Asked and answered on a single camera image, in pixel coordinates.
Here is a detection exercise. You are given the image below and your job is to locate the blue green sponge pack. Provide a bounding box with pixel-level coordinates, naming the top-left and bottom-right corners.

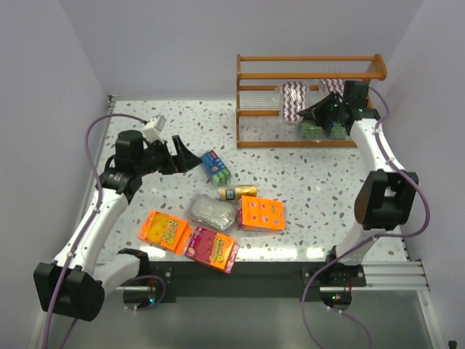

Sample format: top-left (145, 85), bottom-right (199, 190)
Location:
top-left (299, 122), bottom-right (324, 140)
top-left (323, 123), bottom-right (350, 140)
top-left (200, 150), bottom-right (231, 188)

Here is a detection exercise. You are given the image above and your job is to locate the pink grey zigzag sponge pack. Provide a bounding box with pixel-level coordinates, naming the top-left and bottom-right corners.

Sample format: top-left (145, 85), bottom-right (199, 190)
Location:
top-left (318, 79), bottom-right (345, 96)

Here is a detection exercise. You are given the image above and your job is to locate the silver scourer pack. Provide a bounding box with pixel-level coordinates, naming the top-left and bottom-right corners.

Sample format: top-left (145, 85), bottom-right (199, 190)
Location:
top-left (188, 194), bottom-right (236, 231)

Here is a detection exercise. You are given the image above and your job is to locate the orange Scrub Mommy box back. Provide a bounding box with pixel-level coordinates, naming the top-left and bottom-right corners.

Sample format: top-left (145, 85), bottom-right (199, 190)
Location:
top-left (237, 196), bottom-right (286, 232)

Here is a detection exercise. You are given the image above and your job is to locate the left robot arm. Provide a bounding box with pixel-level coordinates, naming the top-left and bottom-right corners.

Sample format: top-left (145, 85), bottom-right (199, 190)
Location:
top-left (33, 130), bottom-right (202, 321)

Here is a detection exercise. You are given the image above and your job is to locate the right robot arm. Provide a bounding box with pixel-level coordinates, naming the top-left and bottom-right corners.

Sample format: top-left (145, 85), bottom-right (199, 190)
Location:
top-left (298, 80), bottom-right (419, 266)

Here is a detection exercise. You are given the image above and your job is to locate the orange wooden shelf rack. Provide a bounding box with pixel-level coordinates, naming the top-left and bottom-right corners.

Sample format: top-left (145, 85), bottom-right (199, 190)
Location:
top-left (235, 54), bottom-right (387, 148)

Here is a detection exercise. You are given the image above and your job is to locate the yellow sponge pack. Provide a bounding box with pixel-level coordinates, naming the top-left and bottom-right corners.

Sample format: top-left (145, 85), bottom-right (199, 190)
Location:
top-left (218, 185), bottom-right (259, 202)

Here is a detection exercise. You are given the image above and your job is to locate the orange Scrub Daddy box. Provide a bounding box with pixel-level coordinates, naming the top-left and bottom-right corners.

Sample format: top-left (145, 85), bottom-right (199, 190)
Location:
top-left (138, 210), bottom-right (193, 255)

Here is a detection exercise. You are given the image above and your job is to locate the pink Scrub Mommy box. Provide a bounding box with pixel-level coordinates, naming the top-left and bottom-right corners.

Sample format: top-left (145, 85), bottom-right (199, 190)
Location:
top-left (185, 227), bottom-right (240, 274)

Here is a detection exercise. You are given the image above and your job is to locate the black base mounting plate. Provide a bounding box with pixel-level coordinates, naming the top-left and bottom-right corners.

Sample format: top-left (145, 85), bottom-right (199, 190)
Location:
top-left (123, 260), bottom-right (367, 303)

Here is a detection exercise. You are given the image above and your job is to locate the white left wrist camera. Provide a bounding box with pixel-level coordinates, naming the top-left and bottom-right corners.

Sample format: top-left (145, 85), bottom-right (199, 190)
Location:
top-left (142, 115), bottom-right (166, 143)

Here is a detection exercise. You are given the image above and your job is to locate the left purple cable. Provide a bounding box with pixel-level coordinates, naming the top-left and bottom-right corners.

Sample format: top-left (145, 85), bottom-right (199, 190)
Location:
top-left (39, 113), bottom-right (168, 349)

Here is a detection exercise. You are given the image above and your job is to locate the purple cable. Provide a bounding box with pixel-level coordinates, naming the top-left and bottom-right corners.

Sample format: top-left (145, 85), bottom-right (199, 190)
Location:
top-left (300, 86), bottom-right (432, 349)
top-left (39, 113), bottom-right (168, 349)

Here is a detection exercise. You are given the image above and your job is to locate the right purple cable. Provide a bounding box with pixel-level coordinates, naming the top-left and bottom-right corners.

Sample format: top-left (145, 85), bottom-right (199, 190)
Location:
top-left (300, 86), bottom-right (432, 349)

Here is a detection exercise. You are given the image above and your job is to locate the aluminium rail frame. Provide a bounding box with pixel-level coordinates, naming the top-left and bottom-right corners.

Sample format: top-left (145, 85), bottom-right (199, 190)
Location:
top-left (363, 261), bottom-right (429, 291)

